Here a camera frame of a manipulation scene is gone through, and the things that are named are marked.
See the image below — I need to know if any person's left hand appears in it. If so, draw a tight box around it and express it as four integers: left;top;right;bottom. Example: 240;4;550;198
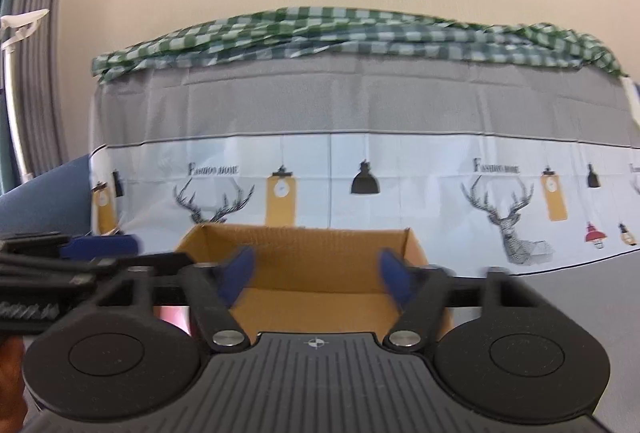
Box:
0;337;27;433

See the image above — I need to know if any open cardboard box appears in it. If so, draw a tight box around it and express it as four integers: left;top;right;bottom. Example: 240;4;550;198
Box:
177;224;427;339

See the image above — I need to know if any blue sofa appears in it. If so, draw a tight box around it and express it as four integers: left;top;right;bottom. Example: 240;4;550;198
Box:
0;156;91;235

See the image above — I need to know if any red spicy snack bag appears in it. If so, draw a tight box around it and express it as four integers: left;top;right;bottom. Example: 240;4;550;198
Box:
151;305;192;340

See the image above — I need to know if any green checkered cloth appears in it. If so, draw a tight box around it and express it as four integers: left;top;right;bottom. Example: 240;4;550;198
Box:
91;6;624;83

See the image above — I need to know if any grey curtain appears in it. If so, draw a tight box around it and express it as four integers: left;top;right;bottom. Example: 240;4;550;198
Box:
1;0;68;193

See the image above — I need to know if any grey deer print sofa cover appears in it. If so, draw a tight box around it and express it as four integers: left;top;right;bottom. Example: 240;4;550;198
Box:
90;54;639;432

